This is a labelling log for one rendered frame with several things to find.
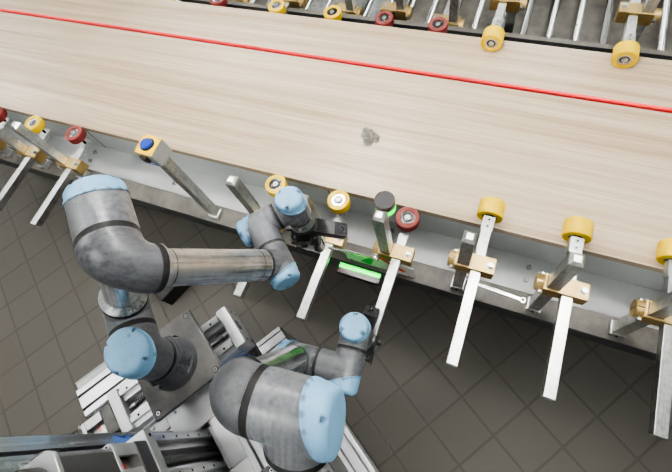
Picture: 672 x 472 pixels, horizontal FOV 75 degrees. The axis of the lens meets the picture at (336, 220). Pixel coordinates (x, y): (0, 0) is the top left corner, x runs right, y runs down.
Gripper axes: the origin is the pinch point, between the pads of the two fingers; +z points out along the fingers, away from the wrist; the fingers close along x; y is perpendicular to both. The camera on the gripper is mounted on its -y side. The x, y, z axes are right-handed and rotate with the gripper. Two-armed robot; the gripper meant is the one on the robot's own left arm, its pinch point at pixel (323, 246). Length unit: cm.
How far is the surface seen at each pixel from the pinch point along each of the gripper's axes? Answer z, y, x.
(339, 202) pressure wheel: 5.5, -4.1, -18.3
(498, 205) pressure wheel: -2, -55, -9
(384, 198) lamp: -18.1, -21.0, -6.4
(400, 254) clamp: 8.6, -24.1, 1.0
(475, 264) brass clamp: -1.6, -45.9, 9.0
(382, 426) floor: 96, -9, 53
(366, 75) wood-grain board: 6, -15, -74
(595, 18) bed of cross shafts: 23, -113, -108
